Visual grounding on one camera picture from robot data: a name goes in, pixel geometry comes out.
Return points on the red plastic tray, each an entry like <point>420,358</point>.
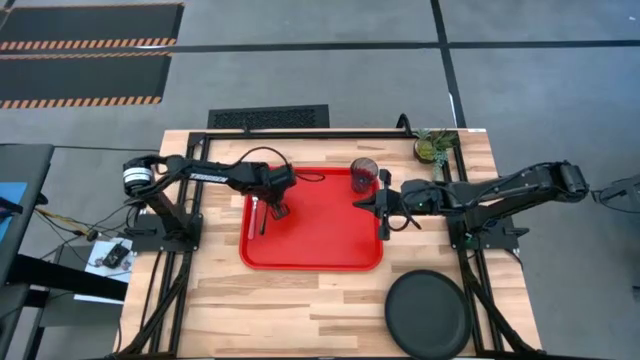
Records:
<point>320,235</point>

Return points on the small potted green plant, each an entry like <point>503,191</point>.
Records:
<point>426,149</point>

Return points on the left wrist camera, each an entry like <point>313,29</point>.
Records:
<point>285,177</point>

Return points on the black aluminium table frame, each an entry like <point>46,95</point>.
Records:
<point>300,135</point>

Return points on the white paper sheet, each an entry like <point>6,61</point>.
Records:
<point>95,260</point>

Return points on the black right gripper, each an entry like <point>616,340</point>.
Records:
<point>407,209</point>

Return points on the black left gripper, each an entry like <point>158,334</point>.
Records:
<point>260,180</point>

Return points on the black hazard striped floor mat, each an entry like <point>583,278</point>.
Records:
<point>80,77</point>
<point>90,22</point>

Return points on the black floor vent grille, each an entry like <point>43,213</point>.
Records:
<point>267,117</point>

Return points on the dark slim spoon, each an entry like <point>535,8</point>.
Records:
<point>263,224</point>

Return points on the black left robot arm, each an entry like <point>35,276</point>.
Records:
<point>210,176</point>

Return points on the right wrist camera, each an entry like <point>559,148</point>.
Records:
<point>412,192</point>

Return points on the black desk leg beam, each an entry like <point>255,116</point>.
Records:
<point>65,277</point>

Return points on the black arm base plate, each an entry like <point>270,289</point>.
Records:
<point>150,241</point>
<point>500,235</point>

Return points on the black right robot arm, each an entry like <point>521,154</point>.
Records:
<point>500,192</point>

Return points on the blue panel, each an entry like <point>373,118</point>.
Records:
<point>10,200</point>

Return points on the grey side desk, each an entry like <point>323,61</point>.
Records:
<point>25,165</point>

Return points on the black round plate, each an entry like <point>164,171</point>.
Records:
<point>427,315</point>

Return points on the small black handheld device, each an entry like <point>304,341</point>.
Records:
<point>116,255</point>

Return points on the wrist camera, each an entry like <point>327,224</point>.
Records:
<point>285,177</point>
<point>412,192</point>

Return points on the clear glass cup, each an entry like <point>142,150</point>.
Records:
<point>364,175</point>

